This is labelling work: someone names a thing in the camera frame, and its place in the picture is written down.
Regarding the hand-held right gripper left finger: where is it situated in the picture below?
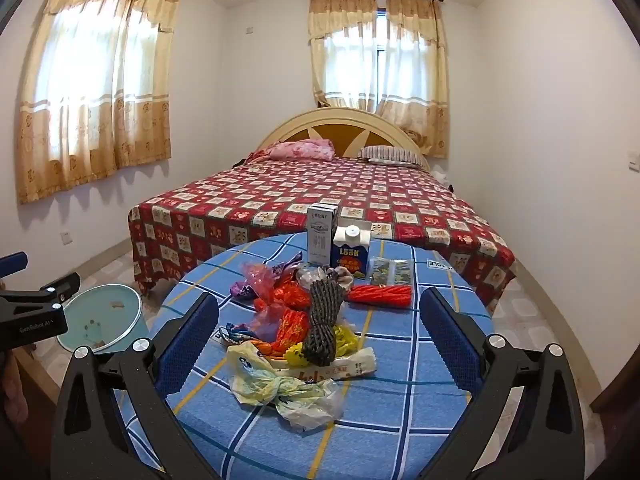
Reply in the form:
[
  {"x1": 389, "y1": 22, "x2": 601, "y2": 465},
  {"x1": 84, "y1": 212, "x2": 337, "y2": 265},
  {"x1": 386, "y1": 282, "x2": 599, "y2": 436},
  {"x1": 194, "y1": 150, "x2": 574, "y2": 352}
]
[{"x1": 50, "y1": 291, "x2": 221, "y2": 480}]

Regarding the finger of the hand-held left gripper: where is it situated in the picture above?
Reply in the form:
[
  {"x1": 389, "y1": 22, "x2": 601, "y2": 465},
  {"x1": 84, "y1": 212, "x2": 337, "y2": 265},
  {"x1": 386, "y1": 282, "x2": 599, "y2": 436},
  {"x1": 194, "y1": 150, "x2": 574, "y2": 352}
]
[
  {"x1": 0, "y1": 251, "x2": 27, "y2": 277},
  {"x1": 0, "y1": 272, "x2": 82, "y2": 314}
]

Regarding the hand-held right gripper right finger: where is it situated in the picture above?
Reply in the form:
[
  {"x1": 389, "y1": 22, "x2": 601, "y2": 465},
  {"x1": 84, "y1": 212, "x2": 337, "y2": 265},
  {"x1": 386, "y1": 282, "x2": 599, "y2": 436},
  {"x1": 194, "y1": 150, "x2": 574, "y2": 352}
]
[{"x1": 415, "y1": 287, "x2": 586, "y2": 480}]

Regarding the blue foil wrapper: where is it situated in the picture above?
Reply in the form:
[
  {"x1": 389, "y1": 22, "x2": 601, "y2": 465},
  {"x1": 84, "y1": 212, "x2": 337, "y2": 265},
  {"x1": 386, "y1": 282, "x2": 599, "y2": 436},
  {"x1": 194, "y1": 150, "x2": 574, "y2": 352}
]
[{"x1": 217, "y1": 322, "x2": 257, "y2": 346}]

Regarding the light blue waste bin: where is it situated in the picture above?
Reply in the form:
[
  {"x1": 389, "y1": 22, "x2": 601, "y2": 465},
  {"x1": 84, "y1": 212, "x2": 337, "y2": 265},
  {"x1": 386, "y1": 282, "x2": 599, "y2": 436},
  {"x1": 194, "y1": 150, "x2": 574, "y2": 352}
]
[{"x1": 62, "y1": 284, "x2": 151, "y2": 356}]

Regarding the purple foil wrapper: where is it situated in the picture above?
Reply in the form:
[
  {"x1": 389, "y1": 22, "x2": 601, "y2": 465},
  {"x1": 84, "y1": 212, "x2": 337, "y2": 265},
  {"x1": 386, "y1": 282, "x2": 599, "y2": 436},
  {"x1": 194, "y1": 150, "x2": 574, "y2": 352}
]
[{"x1": 229, "y1": 280, "x2": 257, "y2": 302}]

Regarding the red and orange foil wrapper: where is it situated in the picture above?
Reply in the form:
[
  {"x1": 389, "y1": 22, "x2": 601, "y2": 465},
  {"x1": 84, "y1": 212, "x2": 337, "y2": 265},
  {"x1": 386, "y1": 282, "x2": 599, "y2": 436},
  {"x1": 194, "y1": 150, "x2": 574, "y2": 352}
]
[{"x1": 250, "y1": 307, "x2": 309, "y2": 361}]

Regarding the yellow plastic bag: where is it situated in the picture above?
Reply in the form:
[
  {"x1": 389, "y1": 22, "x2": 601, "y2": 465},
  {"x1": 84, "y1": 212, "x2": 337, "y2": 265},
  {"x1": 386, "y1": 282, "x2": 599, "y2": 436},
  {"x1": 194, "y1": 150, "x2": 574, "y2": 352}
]
[{"x1": 284, "y1": 324, "x2": 362, "y2": 367}]

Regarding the white wrapper with red print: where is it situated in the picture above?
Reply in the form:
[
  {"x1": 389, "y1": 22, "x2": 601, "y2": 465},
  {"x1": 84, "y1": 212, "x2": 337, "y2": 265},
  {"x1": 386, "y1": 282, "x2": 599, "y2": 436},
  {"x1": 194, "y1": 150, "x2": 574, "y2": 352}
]
[{"x1": 275, "y1": 347, "x2": 377, "y2": 384}]

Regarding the dark rope bundle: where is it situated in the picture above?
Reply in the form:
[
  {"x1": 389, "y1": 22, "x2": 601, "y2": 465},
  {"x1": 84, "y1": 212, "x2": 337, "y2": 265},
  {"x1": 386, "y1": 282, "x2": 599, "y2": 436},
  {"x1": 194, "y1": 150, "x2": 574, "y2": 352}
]
[{"x1": 301, "y1": 279, "x2": 349, "y2": 367}]

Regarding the orange strip packet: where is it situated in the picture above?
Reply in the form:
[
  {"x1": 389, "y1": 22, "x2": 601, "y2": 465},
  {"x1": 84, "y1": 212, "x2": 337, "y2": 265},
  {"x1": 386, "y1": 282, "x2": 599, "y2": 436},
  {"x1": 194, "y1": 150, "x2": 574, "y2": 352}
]
[{"x1": 346, "y1": 284, "x2": 414, "y2": 310}]

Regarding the blue plaid tablecloth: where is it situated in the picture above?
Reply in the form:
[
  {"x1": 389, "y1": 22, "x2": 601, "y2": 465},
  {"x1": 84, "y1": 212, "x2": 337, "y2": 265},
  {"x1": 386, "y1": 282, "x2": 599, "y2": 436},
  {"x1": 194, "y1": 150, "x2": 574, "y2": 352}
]
[{"x1": 115, "y1": 232, "x2": 496, "y2": 480}]

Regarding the pale yellow-green plastic bag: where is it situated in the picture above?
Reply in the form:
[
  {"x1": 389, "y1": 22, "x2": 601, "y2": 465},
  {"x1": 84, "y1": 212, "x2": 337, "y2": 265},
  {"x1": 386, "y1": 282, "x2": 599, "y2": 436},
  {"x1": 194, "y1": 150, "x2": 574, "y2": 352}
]
[{"x1": 227, "y1": 344, "x2": 346, "y2": 431}]

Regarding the pink plastic bag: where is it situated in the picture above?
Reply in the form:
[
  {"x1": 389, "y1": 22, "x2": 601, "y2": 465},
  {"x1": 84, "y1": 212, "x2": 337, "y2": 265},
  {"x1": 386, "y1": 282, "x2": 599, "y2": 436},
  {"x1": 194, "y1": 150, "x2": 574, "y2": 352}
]
[{"x1": 242, "y1": 260, "x2": 282, "y2": 307}]

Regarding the clear packet with green contents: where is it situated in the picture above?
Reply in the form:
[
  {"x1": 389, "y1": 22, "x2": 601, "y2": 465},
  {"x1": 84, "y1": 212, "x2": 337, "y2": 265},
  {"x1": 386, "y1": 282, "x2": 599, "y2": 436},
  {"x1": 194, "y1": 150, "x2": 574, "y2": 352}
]
[{"x1": 367, "y1": 257, "x2": 414, "y2": 286}]

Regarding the blue juice carton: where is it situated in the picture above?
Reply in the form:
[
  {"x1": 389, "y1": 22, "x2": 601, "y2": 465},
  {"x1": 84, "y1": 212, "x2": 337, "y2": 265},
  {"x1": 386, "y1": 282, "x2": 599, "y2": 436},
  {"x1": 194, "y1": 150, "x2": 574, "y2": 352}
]
[{"x1": 330, "y1": 224, "x2": 372, "y2": 277}]

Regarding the white milk carton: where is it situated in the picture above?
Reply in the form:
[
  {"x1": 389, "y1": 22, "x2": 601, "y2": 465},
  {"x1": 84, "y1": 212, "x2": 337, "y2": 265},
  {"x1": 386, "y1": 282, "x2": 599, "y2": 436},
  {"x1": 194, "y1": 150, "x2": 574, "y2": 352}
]
[{"x1": 306, "y1": 204, "x2": 341, "y2": 267}]

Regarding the bed with red checkered bedspread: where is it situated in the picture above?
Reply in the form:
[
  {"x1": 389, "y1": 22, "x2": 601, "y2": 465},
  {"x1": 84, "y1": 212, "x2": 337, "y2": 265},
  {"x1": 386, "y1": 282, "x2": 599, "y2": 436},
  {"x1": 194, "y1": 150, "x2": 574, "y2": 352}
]
[{"x1": 127, "y1": 154, "x2": 516, "y2": 311}]

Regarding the striped pillow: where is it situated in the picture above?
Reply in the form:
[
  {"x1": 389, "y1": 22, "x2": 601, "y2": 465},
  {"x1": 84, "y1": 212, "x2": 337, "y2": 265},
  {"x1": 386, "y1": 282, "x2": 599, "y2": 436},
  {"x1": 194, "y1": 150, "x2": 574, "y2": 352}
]
[{"x1": 357, "y1": 145, "x2": 430, "y2": 169}]

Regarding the wide beige patterned curtain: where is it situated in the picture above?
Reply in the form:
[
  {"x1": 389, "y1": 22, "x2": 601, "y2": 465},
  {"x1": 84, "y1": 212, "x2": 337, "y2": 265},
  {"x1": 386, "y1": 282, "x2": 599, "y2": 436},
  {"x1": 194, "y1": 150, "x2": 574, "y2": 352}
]
[{"x1": 15, "y1": 0, "x2": 182, "y2": 205}]

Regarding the pink pillow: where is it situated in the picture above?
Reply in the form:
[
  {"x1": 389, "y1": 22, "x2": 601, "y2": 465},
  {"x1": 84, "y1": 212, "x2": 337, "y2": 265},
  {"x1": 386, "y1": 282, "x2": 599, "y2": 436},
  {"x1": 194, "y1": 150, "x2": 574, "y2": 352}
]
[{"x1": 267, "y1": 140, "x2": 336, "y2": 162}]

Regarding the cream wooden headboard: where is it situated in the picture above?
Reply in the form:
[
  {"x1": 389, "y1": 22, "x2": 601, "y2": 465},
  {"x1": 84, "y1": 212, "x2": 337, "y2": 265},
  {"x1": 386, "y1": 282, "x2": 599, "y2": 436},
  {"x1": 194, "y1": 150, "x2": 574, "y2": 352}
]
[{"x1": 255, "y1": 107, "x2": 431, "y2": 161}]

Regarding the narrow beige patterned curtain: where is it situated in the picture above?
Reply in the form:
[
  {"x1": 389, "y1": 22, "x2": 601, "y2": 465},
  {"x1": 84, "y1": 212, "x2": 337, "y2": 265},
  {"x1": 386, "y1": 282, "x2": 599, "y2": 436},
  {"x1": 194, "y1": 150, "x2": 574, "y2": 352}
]
[{"x1": 307, "y1": 0, "x2": 450, "y2": 158}]

